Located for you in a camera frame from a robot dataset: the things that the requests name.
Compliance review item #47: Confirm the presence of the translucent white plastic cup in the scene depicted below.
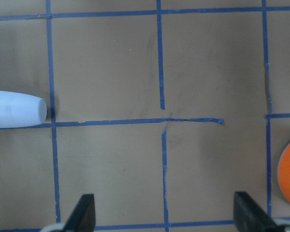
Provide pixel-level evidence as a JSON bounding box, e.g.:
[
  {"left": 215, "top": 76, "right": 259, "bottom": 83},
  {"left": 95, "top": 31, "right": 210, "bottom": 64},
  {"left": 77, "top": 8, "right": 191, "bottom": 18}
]
[{"left": 0, "top": 91, "right": 47, "bottom": 129}]

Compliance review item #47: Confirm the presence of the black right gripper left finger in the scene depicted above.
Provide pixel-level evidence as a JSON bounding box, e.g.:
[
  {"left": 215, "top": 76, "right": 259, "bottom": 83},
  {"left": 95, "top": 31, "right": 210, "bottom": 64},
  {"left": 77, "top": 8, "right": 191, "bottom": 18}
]
[{"left": 62, "top": 194, "right": 96, "bottom": 232}]

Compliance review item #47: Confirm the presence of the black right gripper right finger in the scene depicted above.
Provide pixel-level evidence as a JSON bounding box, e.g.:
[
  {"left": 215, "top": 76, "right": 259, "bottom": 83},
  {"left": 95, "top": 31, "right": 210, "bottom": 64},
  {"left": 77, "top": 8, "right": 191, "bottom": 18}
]
[{"left": 233, "top": 191, "right": 279, "bottom": 232}]

